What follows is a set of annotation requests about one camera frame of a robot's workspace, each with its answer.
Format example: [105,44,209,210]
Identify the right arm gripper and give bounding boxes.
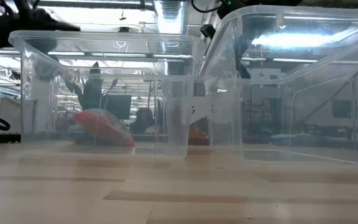
[200,0,303,39]

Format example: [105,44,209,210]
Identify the person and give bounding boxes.
[130,107,155,134]

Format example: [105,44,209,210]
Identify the orange red noodle packet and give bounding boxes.
[187,116,210,146]

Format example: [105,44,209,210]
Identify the black computer monitor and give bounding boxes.
[105,94,132,121]

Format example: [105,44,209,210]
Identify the silver ceiling air duct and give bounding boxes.
[153,0,188,35]

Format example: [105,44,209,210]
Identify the black right arm cable loop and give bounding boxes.
[191,0,221,14]

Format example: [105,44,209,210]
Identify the blue noodle packet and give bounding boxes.
[65,124,88,139]

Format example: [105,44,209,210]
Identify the clear plastic bin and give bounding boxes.
[197,4,358,166]
[7,30,198,157]
[162,76,244,147]

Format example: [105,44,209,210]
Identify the red and white noodle packet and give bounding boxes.
[74,108,136,147]

